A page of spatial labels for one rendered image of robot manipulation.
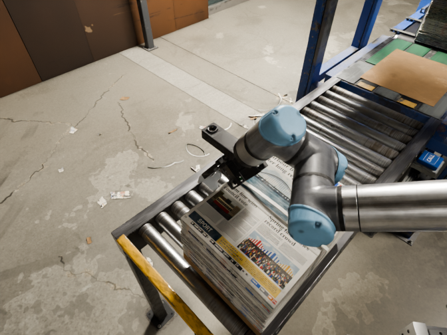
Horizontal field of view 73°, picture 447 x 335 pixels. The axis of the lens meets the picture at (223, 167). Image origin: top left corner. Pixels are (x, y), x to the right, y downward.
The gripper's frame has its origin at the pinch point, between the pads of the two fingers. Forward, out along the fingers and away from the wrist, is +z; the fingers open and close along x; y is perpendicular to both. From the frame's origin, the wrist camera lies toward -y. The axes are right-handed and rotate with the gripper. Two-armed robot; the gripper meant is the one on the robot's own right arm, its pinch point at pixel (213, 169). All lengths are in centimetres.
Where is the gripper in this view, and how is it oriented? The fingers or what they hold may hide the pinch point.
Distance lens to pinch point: 84.5
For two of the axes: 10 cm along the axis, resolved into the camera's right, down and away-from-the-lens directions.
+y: 5.9, 8.1, -0.2
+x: 7.1, -5.1, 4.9
